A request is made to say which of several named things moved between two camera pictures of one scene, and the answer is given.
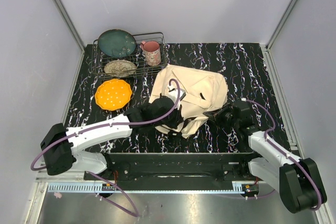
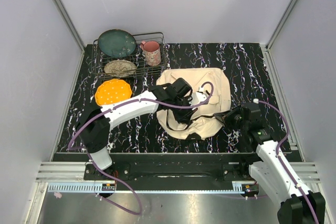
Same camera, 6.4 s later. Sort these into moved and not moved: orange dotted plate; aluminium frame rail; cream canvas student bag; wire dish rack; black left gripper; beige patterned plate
Moved: black left gripper; cream canvas student bag
Not moved: beige patterned plate; aluminium frame rail; wire dish rack; orange dotted plate
